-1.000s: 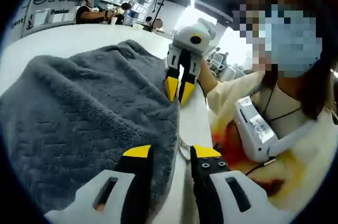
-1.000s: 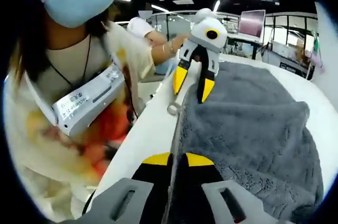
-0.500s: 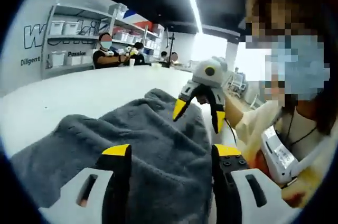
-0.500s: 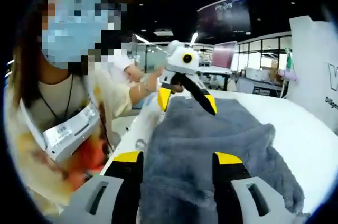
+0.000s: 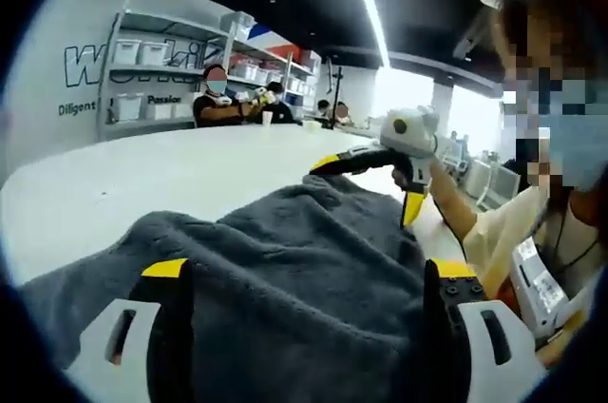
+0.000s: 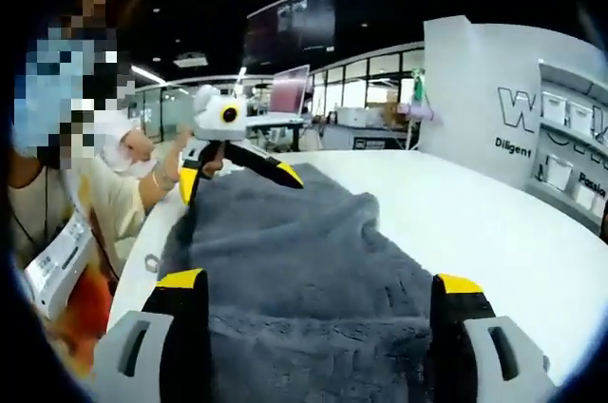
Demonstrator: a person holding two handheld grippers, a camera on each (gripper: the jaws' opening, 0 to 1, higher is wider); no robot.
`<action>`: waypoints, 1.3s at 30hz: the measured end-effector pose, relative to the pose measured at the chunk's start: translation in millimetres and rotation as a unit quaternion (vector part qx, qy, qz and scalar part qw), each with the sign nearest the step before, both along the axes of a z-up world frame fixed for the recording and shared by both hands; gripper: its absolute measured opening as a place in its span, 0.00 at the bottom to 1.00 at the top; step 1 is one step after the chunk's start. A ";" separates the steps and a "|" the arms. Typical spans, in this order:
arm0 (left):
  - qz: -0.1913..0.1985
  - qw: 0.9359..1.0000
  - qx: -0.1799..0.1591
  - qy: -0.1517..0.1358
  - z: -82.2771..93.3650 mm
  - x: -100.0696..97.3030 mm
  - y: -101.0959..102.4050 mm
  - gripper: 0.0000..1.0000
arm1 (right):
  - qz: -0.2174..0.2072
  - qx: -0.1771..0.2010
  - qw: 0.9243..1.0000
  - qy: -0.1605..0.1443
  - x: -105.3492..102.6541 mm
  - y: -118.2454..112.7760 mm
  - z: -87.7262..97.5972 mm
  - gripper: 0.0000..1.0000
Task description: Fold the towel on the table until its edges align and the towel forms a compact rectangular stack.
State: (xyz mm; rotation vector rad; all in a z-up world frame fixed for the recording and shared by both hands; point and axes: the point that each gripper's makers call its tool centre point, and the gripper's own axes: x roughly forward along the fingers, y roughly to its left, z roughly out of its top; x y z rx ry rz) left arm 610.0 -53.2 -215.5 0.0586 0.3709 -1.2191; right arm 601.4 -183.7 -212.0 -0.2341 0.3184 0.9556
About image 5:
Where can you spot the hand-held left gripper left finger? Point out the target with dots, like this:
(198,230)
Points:
(166,351)

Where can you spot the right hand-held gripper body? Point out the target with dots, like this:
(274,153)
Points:
(413,134)

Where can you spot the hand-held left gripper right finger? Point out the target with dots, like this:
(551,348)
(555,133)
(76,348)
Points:
(446,355)

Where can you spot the grey towel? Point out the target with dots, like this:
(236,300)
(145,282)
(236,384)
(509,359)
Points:
(285,279)

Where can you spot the person's right hand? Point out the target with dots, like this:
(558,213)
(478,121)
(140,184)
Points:
(402,177)

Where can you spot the black stand pole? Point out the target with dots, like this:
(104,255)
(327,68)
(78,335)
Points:
(335,99)

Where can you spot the white chair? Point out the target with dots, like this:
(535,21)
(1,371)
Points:
(496,182)

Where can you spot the person's own torso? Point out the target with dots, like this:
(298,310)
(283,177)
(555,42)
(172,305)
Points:
(494,241)

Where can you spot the white cup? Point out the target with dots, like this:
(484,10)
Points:
(267,119)

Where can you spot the white chest device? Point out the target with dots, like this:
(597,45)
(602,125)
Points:
(541,289)

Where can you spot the ceiling light strip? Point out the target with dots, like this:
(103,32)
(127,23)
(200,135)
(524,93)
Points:
(368,8)

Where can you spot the red white blue flag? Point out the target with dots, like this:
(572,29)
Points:
(280,39)

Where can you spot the row of white storage boxes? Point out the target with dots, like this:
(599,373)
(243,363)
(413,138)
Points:
(152,52)

